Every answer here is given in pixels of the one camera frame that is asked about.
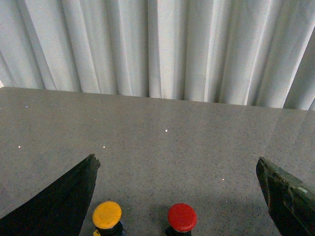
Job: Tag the white pleated curtain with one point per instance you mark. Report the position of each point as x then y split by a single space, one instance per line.
244 52

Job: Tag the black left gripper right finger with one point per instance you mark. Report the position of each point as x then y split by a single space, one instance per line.
291 204

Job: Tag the red mushroom push button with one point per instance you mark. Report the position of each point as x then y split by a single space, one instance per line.
182 218

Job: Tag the yellow mushroom push button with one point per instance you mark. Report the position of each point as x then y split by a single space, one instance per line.
106 219

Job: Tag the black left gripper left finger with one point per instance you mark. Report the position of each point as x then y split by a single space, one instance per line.
59 209

